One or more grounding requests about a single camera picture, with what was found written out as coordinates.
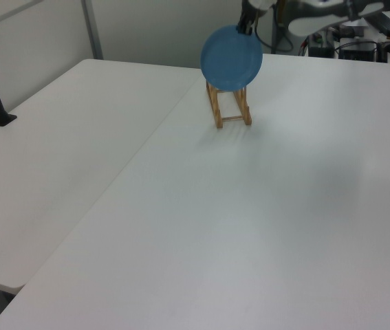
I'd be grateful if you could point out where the dark robot gripper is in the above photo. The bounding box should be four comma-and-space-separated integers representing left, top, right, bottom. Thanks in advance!
236, 0, 275, 35

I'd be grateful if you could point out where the blue round plate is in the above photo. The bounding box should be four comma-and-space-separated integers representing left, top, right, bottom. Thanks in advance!
200, 24, 263, 92

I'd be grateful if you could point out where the wooden plate rack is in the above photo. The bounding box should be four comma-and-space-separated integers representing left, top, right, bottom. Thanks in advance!
205, 80, 253, 130

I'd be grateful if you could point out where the small dark equipment box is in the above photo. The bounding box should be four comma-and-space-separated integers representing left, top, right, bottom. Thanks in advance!
308, 43, 335, 58

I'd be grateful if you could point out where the black electronics box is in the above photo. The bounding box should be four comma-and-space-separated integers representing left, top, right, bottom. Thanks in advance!
338, 41, 378, 62

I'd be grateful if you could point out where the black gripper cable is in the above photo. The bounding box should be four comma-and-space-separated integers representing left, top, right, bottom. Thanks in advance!
253, 29, 275, 50

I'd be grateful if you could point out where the grey partition frame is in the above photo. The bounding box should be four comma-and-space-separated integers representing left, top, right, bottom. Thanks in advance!
0, 0, 105, 60

